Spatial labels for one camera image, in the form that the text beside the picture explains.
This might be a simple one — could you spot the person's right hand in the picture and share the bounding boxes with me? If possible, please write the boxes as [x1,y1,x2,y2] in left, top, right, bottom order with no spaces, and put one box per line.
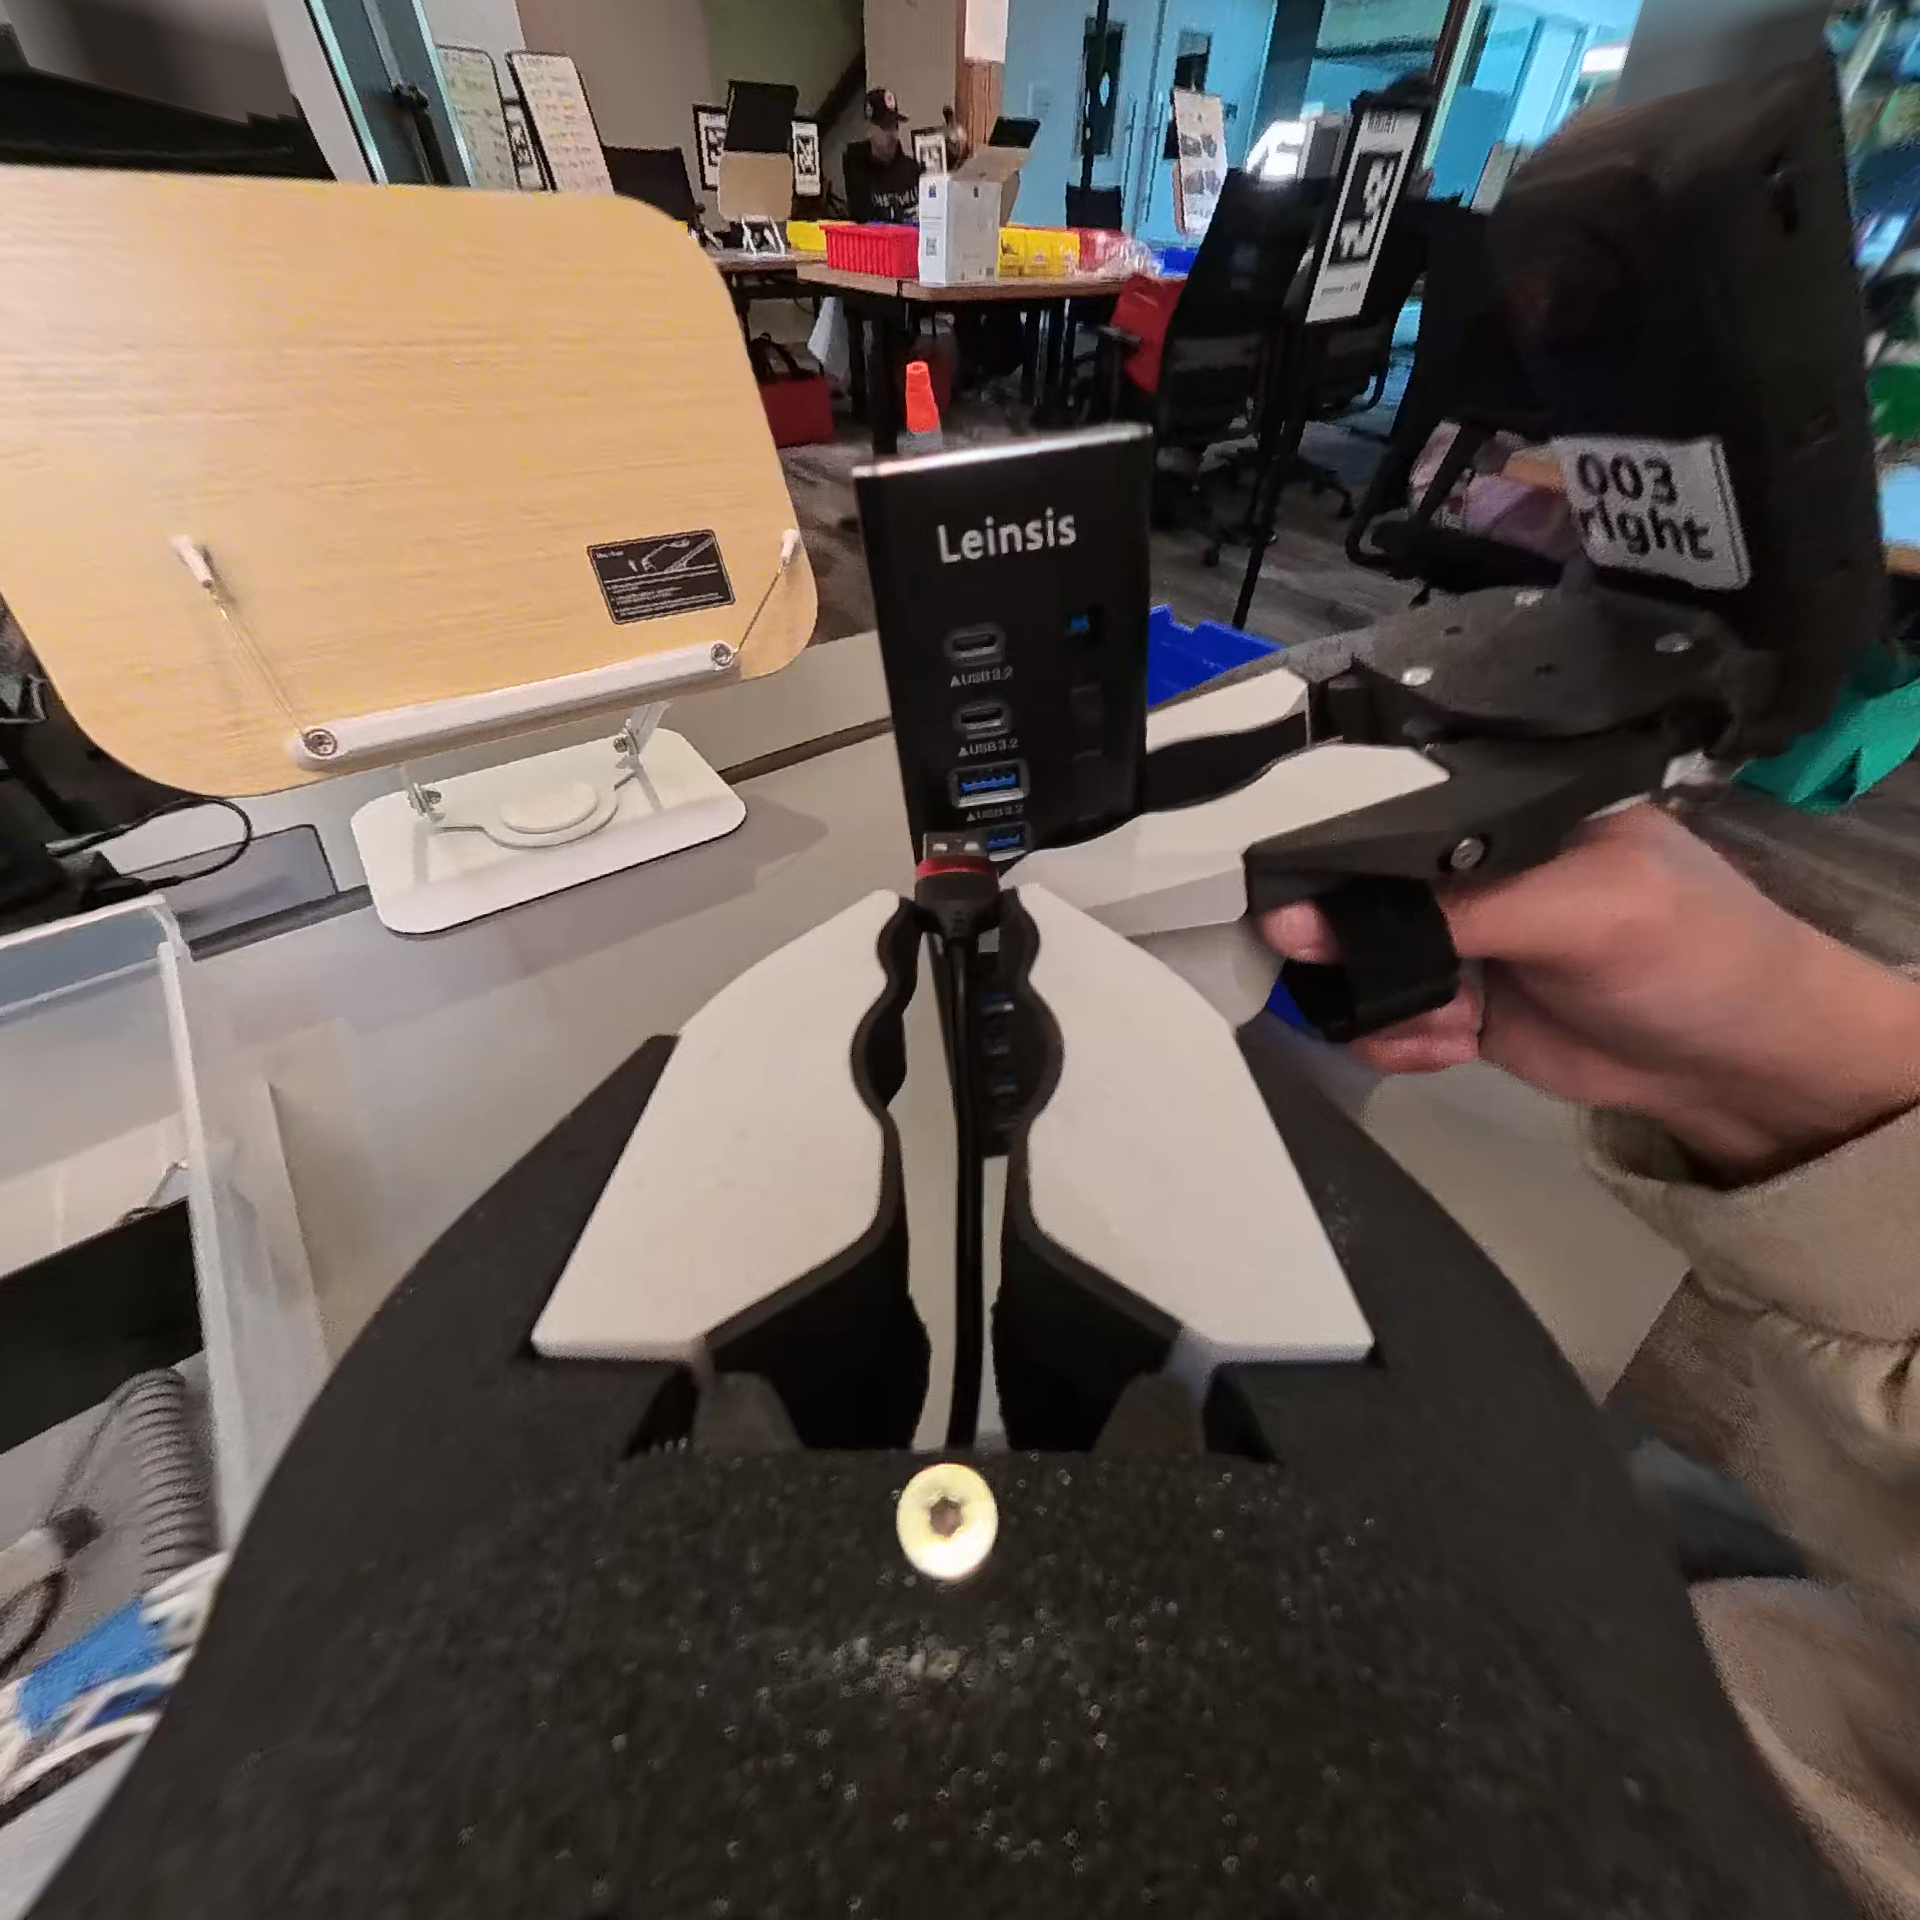
[1257,802,1920,1192]

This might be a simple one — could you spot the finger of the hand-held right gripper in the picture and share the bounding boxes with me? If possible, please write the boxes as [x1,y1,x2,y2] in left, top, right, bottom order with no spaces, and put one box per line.
[1020,743,1454,1033]
[1144,665,1326,826]

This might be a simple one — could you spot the black office chair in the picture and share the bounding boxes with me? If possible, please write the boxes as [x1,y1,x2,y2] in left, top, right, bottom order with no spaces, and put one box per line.
[1102,166,1354,483]

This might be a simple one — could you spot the tag sign on stand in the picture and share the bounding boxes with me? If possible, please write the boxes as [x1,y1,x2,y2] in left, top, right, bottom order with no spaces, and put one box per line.
[1302,90,1430,327]

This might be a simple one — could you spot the grey coiled cable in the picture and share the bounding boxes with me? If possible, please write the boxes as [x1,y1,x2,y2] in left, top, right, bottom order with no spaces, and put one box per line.
[82,1367,219,1577]

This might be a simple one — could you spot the blue plastic bin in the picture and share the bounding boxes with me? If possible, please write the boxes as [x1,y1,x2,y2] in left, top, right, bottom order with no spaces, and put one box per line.
[1147,604,1292,712]

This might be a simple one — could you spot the wooden book stand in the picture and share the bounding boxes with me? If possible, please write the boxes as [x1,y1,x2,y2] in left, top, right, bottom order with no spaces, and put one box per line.
[0,163,825,939]

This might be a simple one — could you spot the red bag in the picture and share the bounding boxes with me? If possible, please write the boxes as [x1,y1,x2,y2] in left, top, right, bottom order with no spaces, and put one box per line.
[749,336,838,448]

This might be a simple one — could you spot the clear plastic bin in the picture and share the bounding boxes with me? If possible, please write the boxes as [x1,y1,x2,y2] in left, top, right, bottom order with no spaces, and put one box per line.
[0,897,354,1894]

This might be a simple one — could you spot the black USB cable red plug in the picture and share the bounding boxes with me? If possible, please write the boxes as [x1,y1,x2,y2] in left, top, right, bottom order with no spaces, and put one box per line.
[912,828,1004,1455]

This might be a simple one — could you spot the black tall USB hub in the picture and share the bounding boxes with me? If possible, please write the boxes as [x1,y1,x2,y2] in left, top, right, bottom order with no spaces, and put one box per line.
[853,423,1156,1162]

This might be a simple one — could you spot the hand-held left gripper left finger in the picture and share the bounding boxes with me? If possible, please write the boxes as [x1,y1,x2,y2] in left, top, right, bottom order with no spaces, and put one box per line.
[529,888,934,1455]

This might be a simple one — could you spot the person's right forearm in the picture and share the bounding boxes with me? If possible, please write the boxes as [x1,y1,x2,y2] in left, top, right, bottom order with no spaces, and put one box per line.
[1581,1096,1920,1920]

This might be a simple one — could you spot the wooden work table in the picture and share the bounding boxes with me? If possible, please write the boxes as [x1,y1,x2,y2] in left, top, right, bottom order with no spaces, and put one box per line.
[795,268,1156,452]

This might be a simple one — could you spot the whiteboard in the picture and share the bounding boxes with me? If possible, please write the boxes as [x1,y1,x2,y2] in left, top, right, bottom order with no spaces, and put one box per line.
[505,49,614,196]
[434,46,523,191]

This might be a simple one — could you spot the white USB cable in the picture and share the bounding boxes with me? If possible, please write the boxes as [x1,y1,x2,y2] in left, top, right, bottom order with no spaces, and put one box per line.
[0,1559,227,1801]

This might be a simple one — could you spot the white cardboard box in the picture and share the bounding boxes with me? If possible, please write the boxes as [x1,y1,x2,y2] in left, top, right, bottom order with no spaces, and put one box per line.
[914,151,1028,289]

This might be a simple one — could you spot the blue tape band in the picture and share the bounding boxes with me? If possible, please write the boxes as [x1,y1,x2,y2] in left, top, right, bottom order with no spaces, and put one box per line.
[18,1627,173,1728]

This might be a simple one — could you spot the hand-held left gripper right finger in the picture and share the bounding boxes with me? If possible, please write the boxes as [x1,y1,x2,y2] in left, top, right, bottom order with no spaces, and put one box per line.
[988,886,1379,1455]

